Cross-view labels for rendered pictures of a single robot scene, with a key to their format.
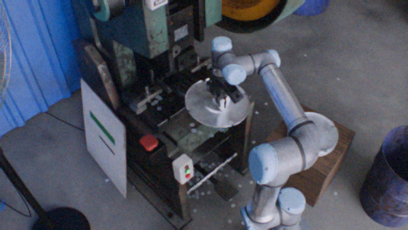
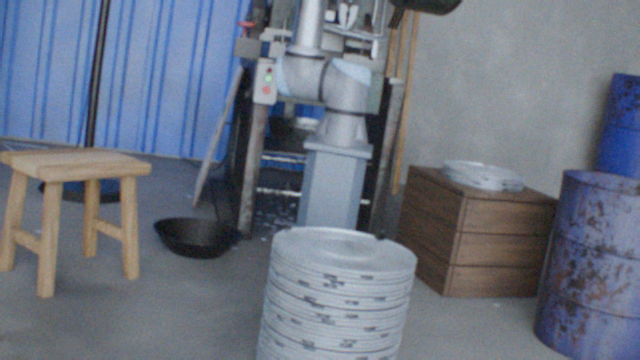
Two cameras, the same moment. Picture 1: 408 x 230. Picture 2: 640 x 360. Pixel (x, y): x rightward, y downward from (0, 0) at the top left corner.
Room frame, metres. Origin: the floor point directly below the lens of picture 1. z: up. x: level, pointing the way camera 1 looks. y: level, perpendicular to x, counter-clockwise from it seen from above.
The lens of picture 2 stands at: (-0.92, -1.29, 0.70)
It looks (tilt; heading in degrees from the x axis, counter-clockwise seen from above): 10 degrees down; 32
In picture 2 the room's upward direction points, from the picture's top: 9 degrees clockwise
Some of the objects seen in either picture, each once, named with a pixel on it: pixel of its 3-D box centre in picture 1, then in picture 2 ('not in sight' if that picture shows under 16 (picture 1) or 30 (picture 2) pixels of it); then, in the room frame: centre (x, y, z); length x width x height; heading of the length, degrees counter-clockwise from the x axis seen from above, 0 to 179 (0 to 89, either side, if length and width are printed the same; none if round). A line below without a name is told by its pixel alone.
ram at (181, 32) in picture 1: (175, 33); not in sight; (1.33, 0.19, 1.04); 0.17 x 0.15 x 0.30; 45
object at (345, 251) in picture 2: not in sight; (345, 249); (0.26, -0.64, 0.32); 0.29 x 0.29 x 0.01
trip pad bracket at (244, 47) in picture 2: (156, 158); (245, 62); (0.98, 0.28, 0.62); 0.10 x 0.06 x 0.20; 135
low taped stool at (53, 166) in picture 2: not in sight; (72, 217); (0.22, 0.19, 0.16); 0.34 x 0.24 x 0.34; 179
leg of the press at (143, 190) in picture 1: (124, 132); (241, 101); (1.27, 0.51, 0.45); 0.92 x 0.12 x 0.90; 45
